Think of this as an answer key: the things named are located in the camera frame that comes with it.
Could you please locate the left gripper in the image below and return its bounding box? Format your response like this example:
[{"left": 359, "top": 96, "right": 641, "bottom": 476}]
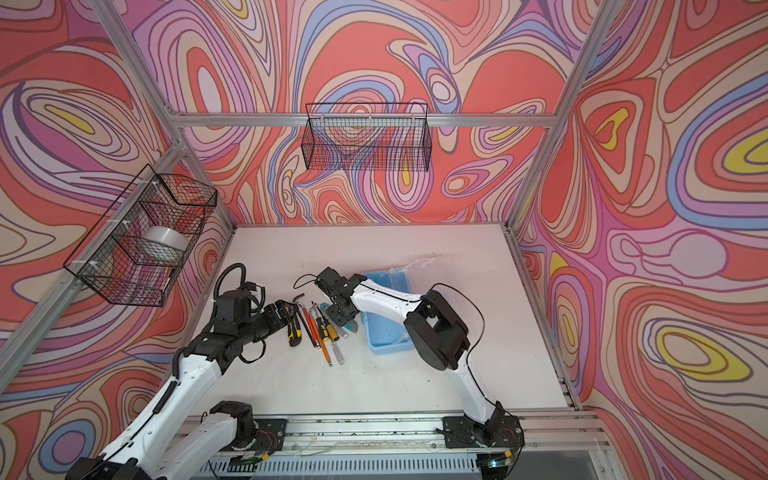
[{"left": 235, "top": 298, "right": 298, "bottom": 347}]

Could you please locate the clear handled screwdriver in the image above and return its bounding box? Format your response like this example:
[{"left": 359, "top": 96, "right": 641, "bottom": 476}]
[{"left": 330, "top": 340, "right": 346, "bottom": 365}]

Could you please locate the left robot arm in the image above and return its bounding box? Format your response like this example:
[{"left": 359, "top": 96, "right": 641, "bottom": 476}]
[{"left": 65, "top": 290, "right": 295, "bottom": 479}]

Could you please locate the yellow black utility knife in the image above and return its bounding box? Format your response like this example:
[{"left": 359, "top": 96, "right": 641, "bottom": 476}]
[{"left": 287, "top": 304, "right": 302, "bottom": 348}]

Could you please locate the left black wire basket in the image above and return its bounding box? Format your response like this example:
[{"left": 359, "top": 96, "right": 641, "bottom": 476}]
[{"left": 63, "top": 165, "right": 218, "bottom": 307}]

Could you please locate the black wire basket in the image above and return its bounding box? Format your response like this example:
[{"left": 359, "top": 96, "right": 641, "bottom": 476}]
[
  {"left": 63, "top": 165, "right": 218, "bottom": 307},
  {"left": 301, "top": 101, "right": 432, "bottom": 173}
]

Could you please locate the yellow black screwdriver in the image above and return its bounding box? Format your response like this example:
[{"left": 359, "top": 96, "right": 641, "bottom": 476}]
[{"left": 316, "top": 303, "right": 339, "bottom": 342}]

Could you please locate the clear tool box lid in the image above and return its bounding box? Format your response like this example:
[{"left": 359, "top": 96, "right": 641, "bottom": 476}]
[{"left": 386, "top": 254, "right": 471, "bottom": 293}]

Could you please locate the dark steel hex key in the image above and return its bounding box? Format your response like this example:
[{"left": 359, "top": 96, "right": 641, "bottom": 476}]
[{"left": 293, "top": 293, "right": 320, "bottom": 348}]

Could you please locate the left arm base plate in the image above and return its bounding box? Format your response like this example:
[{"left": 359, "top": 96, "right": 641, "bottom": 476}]
[{"left": 228, "top": 418, "right": 288, "bottom": 453}]

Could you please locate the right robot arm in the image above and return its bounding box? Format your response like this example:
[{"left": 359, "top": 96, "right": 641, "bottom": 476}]
[{"left": 314, "top": 267, "right": 507, "bottom": 447}]

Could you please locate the back black wire basket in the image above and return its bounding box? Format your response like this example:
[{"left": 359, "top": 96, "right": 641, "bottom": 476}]
[{"left": 301, "top": 101, "right": 432, "bottom": 173}]

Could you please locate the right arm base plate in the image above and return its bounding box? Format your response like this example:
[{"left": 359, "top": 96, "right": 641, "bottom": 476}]
[{"left": 436, "top": 415, "right": 525, "bottom": 450}]

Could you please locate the silver tape roll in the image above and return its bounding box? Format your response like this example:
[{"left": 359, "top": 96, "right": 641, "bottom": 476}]
[{"left": 139, "top": 226, "right": 189, "bottom": 264}]

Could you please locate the red sleeved hex key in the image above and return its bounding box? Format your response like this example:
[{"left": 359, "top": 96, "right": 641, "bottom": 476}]
[{"left": 299, "top": 305, "right": 320, "bottom": 348}]

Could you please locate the blue plastic tool box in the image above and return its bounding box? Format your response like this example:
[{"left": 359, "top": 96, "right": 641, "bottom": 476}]
[{"left": 359, "top": 271, "right": 421, "bottom": 355}]

